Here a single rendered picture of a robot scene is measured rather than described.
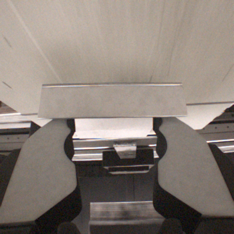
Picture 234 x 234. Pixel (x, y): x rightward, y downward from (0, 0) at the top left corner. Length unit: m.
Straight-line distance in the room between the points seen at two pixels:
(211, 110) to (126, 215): 0.15
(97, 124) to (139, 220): 0.12
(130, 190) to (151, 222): 0.51
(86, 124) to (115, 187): 0.58
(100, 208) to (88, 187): 0.52
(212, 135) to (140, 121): 0.37
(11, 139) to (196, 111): 0.52
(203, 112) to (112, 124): 0.09
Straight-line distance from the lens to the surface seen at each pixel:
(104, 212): 0.23
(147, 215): 0.23
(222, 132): 0.54
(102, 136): 0.22
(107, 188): 0.74
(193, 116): 0.18
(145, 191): 0.73
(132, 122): 0.17
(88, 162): 0.63
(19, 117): 0.27
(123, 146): 0.27
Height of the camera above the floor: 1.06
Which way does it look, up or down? 20 degrees down
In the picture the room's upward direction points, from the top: 178 degrees clockwise
